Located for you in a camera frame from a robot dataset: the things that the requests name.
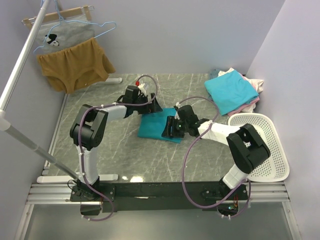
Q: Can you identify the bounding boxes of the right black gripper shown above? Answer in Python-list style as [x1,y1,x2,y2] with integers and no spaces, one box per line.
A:
[161,116,189,139]

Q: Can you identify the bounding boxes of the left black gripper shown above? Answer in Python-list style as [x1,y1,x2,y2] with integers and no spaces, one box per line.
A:
[132,93,162,115]

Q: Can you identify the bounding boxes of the teal t-shirt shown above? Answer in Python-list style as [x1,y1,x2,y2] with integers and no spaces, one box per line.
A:
[137,108,182,144]

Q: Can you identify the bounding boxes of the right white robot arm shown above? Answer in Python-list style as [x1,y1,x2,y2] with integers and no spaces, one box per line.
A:
[161,105,271,200]

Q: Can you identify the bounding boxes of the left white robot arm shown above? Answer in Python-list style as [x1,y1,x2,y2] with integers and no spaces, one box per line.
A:
[69,83,163,201]

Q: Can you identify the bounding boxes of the white rack foot rear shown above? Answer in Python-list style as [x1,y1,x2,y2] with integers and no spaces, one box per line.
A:
[92,77,123,85]

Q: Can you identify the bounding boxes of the folded light blue t-shirt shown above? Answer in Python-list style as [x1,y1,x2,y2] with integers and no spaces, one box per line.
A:
[204,70,259,115]

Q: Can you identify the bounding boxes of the folded grey-blue garment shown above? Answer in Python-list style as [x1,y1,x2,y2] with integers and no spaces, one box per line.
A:
[208,68,221,80]

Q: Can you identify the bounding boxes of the black base beam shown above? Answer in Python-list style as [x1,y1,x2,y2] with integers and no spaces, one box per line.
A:
[70,181,249,216]

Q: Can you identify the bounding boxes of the brown hanging shorts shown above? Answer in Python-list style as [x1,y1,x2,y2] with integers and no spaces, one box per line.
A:
[36,37,116,94]

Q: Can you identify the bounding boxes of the white plastic laundry basket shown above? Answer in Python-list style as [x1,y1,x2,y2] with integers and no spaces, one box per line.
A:
[228,113,290,183]

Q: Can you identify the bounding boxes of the wooden clip hanger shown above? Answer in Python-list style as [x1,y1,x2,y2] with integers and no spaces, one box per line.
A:
[21,5,95,30]

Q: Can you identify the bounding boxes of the grey panda garment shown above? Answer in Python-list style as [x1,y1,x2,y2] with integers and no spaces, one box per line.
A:
[35,15,95,54]

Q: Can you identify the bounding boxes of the white clothes rack pole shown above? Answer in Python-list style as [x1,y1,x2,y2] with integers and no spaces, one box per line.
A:
[0,0,78,179]

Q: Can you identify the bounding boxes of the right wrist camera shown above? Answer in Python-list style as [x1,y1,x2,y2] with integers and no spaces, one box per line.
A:
[174,106,180,120]

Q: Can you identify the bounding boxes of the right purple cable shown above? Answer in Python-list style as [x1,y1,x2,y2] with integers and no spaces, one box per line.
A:
[174,96,252,219]

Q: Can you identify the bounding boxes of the purple cable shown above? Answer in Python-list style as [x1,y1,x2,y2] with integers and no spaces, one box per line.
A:
[174,96,252,219]
[77,74,158,223]

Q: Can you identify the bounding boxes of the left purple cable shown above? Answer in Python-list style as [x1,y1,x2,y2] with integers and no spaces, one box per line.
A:
[77,74,158,223]

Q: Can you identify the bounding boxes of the aluminium rail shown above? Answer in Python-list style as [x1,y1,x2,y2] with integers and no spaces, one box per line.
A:
[25,182,291,205]

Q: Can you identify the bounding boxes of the blue wire hanger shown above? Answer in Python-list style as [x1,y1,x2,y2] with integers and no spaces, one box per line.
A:
[33,1,117,55]

